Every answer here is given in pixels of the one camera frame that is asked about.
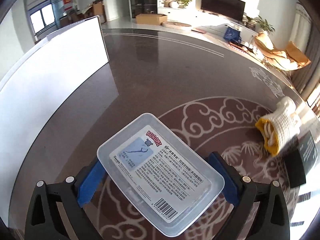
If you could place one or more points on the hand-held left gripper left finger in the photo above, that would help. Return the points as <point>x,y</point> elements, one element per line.
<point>88,182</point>

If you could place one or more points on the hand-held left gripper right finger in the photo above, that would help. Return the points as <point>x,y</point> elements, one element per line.
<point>226,178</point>

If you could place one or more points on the clear plastic lidded box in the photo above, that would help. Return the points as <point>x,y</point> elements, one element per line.
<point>160,172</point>

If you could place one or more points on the white cardboard container box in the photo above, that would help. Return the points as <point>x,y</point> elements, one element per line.
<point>50,72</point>

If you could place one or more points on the small black box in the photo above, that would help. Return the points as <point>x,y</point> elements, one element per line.
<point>297,165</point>

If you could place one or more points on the cream knitted glove yellow cuff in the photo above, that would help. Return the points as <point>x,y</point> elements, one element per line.
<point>280,127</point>

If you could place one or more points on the yellow butterfly lounge chair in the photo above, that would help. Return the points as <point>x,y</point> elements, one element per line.
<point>277,55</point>

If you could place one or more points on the blue tote bag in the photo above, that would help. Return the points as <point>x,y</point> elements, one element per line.
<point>232,34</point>

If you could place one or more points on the white television cabinet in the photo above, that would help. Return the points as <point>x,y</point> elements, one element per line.
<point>212,27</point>

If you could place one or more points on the large leafy potted plant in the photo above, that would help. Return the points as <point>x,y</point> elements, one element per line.
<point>265,25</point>

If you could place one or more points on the small potted plant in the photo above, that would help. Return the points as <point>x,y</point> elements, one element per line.
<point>248,20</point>

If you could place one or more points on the round beige floor mat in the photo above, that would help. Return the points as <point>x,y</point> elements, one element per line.
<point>176,25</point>

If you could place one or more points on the glass balcony door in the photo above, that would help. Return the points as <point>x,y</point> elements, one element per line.
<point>45,15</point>

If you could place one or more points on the flat screen television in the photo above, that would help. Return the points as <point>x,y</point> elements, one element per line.
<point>222,5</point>

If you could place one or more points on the brown cardboard box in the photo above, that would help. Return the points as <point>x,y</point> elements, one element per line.
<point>151,19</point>

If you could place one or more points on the covered standing air conditioner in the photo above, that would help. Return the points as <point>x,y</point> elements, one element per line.
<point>302,15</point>

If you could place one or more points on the white round vase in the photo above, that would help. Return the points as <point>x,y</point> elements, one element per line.
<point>173,4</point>

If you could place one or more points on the green potted plant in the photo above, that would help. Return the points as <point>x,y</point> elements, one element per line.
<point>185,1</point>

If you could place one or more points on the red door poster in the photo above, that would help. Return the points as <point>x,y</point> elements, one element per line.
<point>67,1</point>

